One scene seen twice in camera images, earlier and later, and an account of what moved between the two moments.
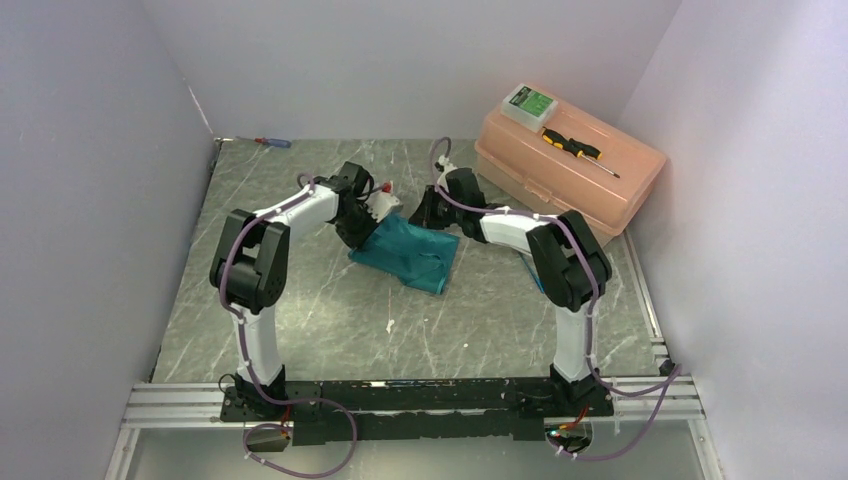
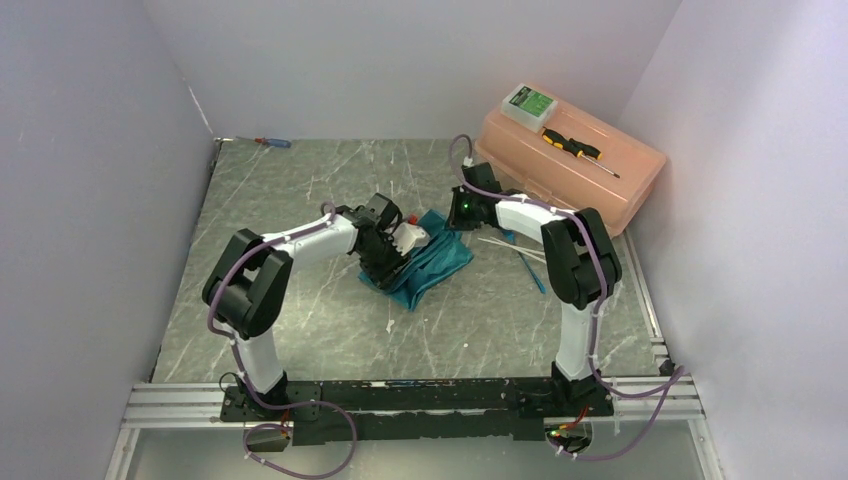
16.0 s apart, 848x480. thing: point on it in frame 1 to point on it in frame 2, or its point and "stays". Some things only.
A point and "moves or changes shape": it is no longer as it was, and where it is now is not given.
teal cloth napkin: [419, 256] moves or changes shape
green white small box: [527, 107] stays
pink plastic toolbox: [548, 176] stays
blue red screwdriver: [269, 141] stays
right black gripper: [424, 214] to [456, 221]
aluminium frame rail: [167, 404] stays
